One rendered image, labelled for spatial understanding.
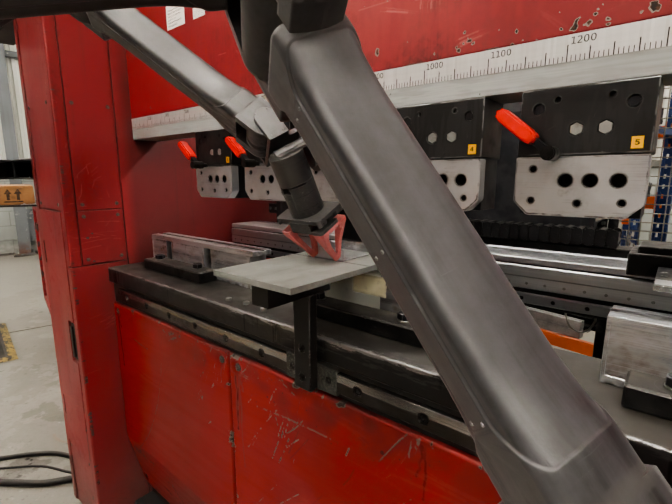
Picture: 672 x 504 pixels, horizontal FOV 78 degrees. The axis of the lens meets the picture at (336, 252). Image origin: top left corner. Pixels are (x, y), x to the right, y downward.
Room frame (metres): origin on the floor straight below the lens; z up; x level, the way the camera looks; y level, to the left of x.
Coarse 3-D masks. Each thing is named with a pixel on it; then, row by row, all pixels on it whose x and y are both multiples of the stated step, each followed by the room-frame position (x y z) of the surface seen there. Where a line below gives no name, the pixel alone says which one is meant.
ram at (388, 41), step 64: (384, 0) 0.73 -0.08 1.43; (448, 0) 0.66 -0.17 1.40; (512, 0) 0.60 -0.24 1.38; (576, 0) 0.55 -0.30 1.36; (640, 0) 0.51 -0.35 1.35; (128, 64) 1.32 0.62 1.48; (384, 64) 0.73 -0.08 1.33; (576, 64) 0.55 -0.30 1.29; (640, 64) 0.51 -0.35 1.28; (192, 128) 1.11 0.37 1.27
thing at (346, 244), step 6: (342, 210) 0.83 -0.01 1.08; (348, 222) 0.82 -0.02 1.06; (348, 228) 0.82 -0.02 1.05; (354, 228) 0.81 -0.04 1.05; (348, 234) 0.82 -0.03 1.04; (354, 234) 0.81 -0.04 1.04; (342, 240) 0.84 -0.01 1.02; (348, 240) 0.82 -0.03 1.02; (354, 240) 0.81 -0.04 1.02; (360, 240) 0.80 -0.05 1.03; (342, 246) 0.84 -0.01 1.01; (348, 246) 0.83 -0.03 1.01; (354, 246) 0.82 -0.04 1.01; (360, 246) 0.81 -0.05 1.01
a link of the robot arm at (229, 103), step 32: (96, 32) 0.77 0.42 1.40; (128, 32) 0.70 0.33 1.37; (160, 32) 0.71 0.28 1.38; (160, 64) 0.69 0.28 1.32; (192, 64) 0.69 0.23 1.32; (192, 96) 0.70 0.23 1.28; (224, 96) 0.67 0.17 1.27; (256, 96) 0.69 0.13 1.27; (224, 128) 0.71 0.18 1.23; (256, 128) 0.65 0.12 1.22
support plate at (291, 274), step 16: (288, 256) 0.77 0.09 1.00; (304, 256) 0.77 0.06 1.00; (368, 256) 0.77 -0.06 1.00; (224, 272) 0.64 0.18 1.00; (240, 272) 0.63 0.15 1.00; (256, 272) 0.63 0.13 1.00; (272, 272) 0.63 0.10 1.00; (288, 272) 0.63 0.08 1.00; (304, 272) 0.63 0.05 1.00; (320, 272) 0.63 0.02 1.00; (336, 272) 0.63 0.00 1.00; (352, 272) 0.64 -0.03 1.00; (272, 288) 0.56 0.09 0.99; (288, 288) 0.54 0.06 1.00; (304, 288) 0.56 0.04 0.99
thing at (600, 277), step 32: (256, 224) 1.44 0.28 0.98; (288, 224) 1.44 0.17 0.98; (512, 256) 0.85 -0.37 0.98; (544, 256) 0.85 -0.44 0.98; (576, 256) 0.85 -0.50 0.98; (608, 256) 0.85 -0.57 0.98; (544, 288) 0.81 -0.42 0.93; (576, 288) 0.77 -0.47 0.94; (608, 288) 0.74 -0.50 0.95; (640, 288) 0.71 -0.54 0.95
